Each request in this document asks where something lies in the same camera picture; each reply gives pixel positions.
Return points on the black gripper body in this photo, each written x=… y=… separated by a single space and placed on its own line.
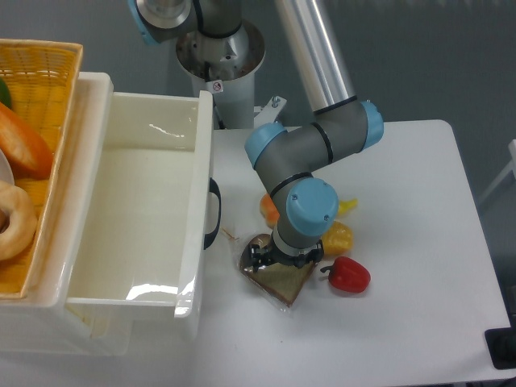
x=281 y=257

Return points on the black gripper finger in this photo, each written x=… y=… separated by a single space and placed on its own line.
x=259 y=257
x=310 y=255

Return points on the toast slice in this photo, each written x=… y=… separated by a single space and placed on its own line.
x=279 y=284

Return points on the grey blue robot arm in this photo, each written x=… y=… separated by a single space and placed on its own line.
x=285 y=161

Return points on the yellow toy bell pepper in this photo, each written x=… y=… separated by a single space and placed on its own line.
x=337 y=240

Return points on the red toy bell pepper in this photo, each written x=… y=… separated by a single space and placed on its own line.
x=347 y=275

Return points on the orange knotted bread roll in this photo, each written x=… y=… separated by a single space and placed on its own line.
x=269 y=211

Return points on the yellow toy banana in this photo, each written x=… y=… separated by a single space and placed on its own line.
x=347 y=205

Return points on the white open drawer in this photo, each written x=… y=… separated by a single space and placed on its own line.
x=142 y=249

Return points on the black device at edge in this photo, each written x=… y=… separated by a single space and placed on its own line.
x=501 y=345

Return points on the white drawer cabinet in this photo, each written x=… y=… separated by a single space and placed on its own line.
x=42 y=321

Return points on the beige toy bagel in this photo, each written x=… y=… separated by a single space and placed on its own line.
x=18 y=206

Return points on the orange toy baguette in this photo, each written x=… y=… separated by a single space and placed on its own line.
x=25 y=149

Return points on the white plate edge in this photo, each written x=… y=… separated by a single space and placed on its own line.
x=6 y=173

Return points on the yellow woven basket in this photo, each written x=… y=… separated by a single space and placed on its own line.
x=41 y=77

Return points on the green toy vegetable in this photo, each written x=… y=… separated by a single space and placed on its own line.
x=5 y=97

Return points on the black drawer handle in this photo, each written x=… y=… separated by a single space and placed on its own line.
x=214 y=213

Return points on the white metal mounting bracket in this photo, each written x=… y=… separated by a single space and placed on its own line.
x=269 y=112

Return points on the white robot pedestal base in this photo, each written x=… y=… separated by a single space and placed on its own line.
x=226 y=68

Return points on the white furniture frame at right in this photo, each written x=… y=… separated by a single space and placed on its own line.
x=502 y=181

